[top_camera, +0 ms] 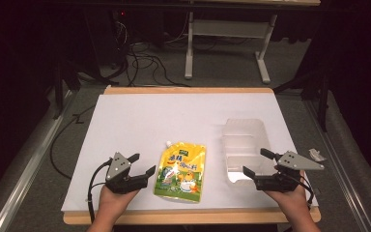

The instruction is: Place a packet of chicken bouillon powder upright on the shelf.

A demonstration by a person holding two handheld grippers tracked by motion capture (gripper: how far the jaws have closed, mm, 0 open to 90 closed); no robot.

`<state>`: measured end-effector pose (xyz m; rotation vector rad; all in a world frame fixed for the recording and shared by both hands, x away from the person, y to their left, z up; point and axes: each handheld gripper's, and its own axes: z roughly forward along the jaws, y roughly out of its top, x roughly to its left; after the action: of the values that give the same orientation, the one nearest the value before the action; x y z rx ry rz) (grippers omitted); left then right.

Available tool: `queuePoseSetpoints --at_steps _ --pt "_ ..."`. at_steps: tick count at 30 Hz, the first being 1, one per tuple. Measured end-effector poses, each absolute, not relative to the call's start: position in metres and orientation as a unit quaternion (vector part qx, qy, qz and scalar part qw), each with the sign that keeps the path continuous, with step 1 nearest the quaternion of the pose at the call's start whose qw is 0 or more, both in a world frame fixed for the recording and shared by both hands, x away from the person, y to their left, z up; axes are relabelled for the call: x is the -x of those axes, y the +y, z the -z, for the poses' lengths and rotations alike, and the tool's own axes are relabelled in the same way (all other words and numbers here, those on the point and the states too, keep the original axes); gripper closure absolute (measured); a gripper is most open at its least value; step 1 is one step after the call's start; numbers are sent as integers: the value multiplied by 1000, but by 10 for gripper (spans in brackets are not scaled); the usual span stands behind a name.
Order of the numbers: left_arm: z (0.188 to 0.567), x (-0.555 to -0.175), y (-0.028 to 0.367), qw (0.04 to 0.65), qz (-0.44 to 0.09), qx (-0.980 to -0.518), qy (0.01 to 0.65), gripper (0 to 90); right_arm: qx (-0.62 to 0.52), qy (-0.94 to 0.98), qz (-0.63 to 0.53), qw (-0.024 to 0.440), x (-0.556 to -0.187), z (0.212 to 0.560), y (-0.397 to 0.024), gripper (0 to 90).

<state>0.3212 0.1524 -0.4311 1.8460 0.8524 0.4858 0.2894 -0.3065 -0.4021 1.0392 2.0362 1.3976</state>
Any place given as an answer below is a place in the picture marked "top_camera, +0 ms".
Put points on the yellow spout pouch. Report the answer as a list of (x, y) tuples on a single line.
[(180, 174)]

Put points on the person's left hand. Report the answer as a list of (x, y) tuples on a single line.
[(112, 201)]

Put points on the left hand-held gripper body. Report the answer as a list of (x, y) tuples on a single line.
[(118, 167)]

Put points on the aluminium floor rail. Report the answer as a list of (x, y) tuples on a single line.
[(22, 174), (341, 154)]

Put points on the clear plastic container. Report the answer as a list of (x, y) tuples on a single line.
[(243, 141)]

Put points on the black metal stand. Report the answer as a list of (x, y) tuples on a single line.
[(65, 77), (319, 87)]

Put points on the white table mat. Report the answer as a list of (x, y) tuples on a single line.
[(161, 122)]

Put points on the crumpled white paper scrap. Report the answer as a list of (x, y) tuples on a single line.
[(316, 155)]

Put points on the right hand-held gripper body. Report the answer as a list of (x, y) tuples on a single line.
[(294, 162)]

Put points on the person's right hand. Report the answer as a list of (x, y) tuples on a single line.
[(290, 201)]

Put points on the white metal desk frame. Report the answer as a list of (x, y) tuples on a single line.
[(228, 29)]

